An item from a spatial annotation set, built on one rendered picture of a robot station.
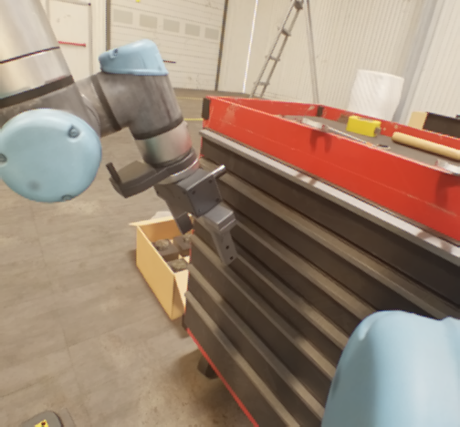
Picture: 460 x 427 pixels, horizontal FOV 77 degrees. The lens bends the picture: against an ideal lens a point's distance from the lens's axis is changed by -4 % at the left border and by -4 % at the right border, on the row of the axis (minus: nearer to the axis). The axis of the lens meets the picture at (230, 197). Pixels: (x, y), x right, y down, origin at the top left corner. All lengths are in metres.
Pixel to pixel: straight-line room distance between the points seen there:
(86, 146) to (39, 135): 0.03
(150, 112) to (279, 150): 0.28
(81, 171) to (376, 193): 0.38
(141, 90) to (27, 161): 0.18
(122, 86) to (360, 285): 0.43
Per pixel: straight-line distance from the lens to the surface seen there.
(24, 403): 1.26
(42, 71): 0.27
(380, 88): 7.08
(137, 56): 0.39
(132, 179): 0.41
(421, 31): 9.14
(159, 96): 0.40
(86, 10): 10.47
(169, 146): 0.41
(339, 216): 0.50
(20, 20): 0.27
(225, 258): 0.48
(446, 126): 3.55
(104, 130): 0.41
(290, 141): 0.56
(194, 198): 0.41
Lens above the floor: 1.02
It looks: 24 degrees down
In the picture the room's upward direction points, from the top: 9 degrees clockwise
